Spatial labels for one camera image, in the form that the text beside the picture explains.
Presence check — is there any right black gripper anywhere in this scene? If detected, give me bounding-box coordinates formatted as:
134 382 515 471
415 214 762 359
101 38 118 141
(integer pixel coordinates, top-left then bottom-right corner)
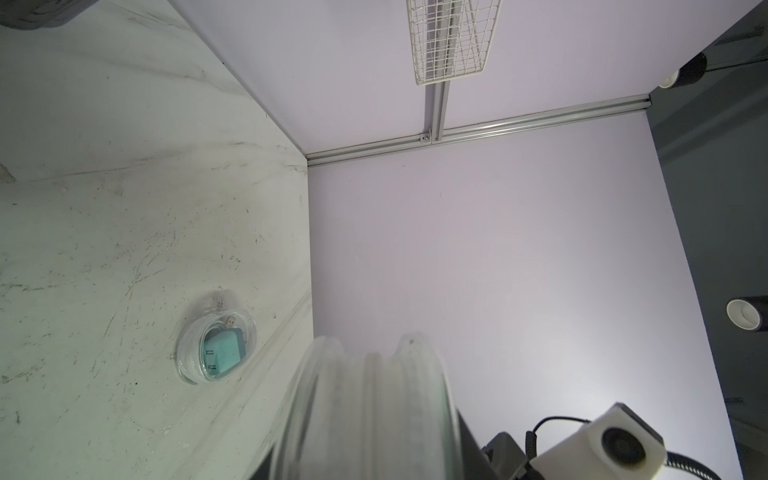
457 412 540 480

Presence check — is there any teal charger plug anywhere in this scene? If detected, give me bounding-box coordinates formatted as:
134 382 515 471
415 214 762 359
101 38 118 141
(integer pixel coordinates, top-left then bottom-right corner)
203 328 246 378

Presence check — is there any dark glass flower vase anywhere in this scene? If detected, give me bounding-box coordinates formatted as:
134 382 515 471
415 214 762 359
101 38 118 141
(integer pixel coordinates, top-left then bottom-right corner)
1 0 98 31

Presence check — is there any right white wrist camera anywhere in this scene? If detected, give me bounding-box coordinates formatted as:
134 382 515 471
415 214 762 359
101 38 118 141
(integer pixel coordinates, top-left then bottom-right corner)
530 403 667 480

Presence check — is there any white wire wall basket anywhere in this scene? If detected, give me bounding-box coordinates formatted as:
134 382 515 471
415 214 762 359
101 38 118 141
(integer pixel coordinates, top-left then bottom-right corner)
406 0 503 86

